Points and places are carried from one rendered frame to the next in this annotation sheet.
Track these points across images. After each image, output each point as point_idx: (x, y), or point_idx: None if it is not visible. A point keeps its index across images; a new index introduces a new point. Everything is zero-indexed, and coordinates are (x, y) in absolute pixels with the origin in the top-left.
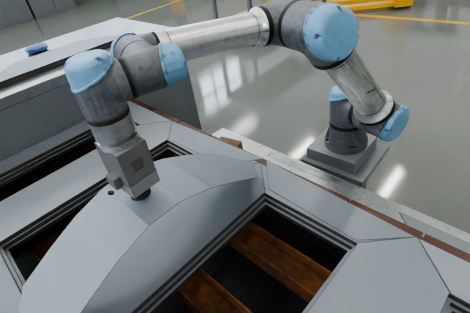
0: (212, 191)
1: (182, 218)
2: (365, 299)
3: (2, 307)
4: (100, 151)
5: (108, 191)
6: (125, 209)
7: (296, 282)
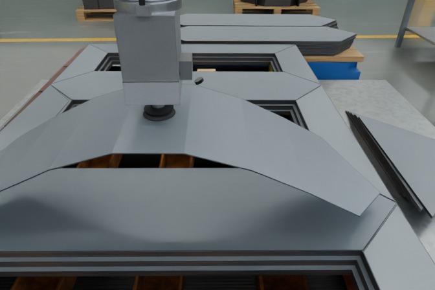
0: (36, 218)
1: (112, 214)
2: (121, 87)
3: (409, 287)
4: (176, 30)
5: (199, 80)
6: (193, 109)
7: (110, 163)
